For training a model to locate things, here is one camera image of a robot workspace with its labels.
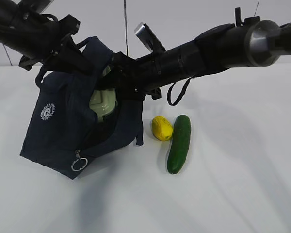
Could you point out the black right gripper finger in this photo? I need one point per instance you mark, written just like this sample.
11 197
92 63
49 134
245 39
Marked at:
106 83

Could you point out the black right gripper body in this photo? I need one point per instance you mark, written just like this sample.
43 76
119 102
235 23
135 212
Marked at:
146 74

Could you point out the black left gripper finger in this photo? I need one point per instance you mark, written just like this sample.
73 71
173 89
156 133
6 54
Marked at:
71 59

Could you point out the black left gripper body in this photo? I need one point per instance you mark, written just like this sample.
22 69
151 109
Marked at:
43 45

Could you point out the glass container with green lid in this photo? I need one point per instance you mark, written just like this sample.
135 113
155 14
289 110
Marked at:
103 103

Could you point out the yellow lemon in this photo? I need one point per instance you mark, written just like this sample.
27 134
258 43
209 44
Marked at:
161 128

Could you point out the navy blue lunch bag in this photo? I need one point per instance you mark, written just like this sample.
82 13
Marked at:
64 133

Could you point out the green cucumber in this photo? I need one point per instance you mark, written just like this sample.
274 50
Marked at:
180 144

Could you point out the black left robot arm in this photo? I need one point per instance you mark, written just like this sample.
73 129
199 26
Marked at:
15 21

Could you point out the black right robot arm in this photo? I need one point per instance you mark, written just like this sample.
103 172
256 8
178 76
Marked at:
249 42

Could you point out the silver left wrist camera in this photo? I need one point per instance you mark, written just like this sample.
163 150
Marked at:
37 5

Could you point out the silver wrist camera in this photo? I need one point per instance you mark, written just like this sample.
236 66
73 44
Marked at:
37 5
148 38

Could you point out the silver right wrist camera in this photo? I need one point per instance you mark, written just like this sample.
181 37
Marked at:
148 38

